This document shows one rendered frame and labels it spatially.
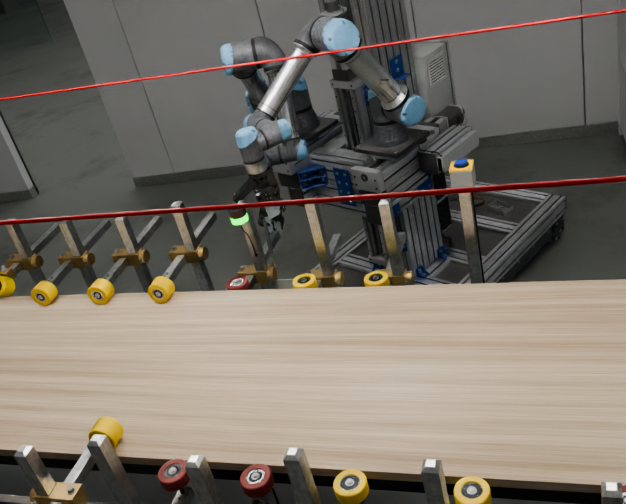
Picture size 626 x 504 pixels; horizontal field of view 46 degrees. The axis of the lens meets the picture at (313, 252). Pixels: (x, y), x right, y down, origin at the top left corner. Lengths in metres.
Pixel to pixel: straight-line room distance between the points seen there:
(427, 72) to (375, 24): 0.37
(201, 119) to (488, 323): 3.75
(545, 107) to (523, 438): 3.54
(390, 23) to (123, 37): 2.78
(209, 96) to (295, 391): 3.64
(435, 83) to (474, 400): 1.78
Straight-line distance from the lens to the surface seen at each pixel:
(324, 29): 2.57
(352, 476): 1.80
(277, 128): 2.53
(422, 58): 3.27
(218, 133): 5.54
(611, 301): 2.21
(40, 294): 2.89
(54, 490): 2.01
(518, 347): 2.06
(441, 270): 3.61
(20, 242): 3.12
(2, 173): 6.61
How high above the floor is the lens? 2.24
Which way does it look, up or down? 31 degrees down
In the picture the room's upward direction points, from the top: 15 degrees counter-clockwise
